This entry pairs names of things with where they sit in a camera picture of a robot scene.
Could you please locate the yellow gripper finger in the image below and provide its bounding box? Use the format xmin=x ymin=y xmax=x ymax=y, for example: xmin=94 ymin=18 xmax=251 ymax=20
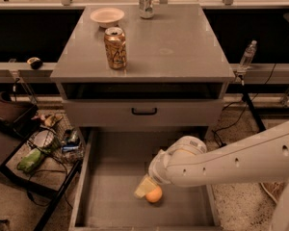
xmin=134 ymin=174 xmax=158 ymax=198

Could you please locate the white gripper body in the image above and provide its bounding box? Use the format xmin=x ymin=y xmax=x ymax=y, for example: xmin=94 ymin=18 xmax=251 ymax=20
xmin=148 ymin=136 xmax=207 ymax=185

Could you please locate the orange fruit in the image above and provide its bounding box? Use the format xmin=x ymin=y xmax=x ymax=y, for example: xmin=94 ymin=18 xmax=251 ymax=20
xmin=145 ymin=186 xmax=163 ymax=203

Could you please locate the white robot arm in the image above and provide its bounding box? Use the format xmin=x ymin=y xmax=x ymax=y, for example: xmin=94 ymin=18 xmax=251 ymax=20
xmin=134 ymin=121 xmax=289 ymax=231

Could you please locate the open bottom grey drawer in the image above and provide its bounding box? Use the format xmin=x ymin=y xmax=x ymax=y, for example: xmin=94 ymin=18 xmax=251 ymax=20
xmin=68 ymin=130 xmax=222 ymax=231

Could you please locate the grey drawer cabinet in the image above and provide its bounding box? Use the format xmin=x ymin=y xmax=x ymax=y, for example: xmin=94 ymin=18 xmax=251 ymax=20
xmin=51 ymin=4 xmax=234 ymax=131

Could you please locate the clear plastic water bottle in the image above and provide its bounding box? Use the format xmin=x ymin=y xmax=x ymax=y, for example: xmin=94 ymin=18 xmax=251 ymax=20
xmin=238 ymin=40 xmax=257 ymax=72

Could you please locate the black side table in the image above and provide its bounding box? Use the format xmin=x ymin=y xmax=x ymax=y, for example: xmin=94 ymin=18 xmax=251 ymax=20
xmin=0 ymin=110 xmax=82 ymax=231

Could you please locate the gold soda can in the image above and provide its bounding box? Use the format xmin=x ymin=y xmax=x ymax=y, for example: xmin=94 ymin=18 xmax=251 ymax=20
xmin=104 ymin=27 xmax=127 ymax=69

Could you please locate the green chip bag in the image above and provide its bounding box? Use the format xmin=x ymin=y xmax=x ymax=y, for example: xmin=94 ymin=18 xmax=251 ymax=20
xmin=16 ymin=148 xmax=44 ymax=173

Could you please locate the white green soda can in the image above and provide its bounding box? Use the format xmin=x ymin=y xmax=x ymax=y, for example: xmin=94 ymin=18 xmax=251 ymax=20
xmin=139 ymin=0 xmax=154 ymax=19

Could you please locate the white bowl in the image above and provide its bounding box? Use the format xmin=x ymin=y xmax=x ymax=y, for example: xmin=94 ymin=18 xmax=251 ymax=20
xmin=90 ymin=8 xmax=125 ymax=28

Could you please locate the dark brown bag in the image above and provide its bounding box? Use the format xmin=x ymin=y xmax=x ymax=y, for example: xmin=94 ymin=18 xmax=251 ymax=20
xmin=0 ymin=91 xmax=38 ymax=126

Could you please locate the closed grey drawer black handle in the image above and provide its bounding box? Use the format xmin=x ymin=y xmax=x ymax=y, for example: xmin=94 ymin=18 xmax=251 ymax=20
xmin=63 ymin=100 xmax=223 ymax=129

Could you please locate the black power adapter cable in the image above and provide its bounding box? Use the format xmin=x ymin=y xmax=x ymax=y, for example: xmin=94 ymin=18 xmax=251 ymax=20
xmin=211 ymin=63 xmax=277 ymax=147

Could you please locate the wire basket with snacks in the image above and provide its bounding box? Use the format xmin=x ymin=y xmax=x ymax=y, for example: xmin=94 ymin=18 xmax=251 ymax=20
xmin=27 ymin=111 xmax=84 ymax=164

